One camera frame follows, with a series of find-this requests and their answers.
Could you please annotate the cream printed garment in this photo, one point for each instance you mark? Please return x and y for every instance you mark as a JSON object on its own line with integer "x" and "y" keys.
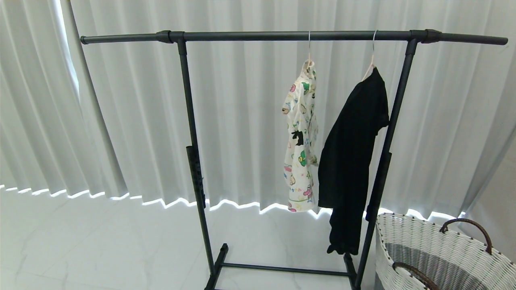
{"x": 300, "y": 112}

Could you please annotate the black garment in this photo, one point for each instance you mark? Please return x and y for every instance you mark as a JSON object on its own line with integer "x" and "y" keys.
{"x": 354, "y": 153}

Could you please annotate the pink clothes hanger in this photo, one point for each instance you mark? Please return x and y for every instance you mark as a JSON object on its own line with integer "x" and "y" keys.
{"x": 373, "y": 56}
{"x": 309, "y": 44}

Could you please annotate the black clothes rack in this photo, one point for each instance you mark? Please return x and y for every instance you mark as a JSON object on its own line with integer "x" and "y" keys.
{"x": 282, "y": 36}

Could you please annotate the white laundry basket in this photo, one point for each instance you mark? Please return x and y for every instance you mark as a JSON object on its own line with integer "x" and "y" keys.
{"x": 427, "y": 249}

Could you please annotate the white curtain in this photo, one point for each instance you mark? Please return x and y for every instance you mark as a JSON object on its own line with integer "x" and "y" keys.
{"x": 121, "y": 100}

